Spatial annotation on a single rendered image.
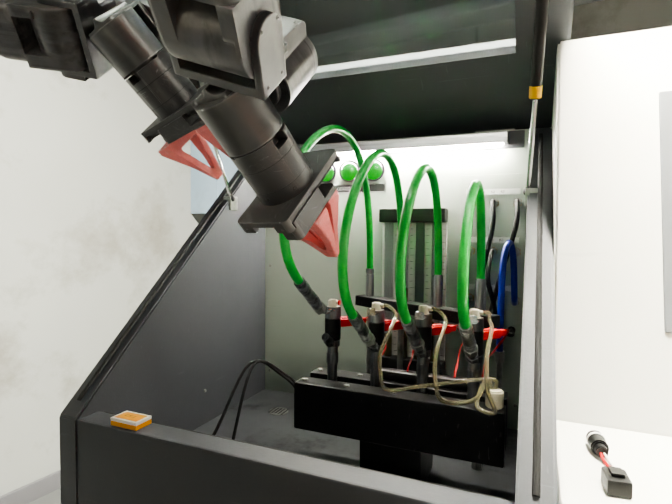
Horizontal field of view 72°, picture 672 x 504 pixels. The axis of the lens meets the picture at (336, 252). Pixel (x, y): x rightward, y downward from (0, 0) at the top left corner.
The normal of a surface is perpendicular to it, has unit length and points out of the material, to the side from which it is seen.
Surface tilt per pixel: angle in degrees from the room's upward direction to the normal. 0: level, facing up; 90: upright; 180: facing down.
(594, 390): 76
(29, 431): 90
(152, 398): 90
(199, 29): 116
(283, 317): 90
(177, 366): 90
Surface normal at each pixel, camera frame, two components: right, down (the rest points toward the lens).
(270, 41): 0.92, 0.33
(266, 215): -0.44, -0.67
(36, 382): 0.88, 0.03
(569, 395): -0.37, -0.21
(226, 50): -0.40, 0.64
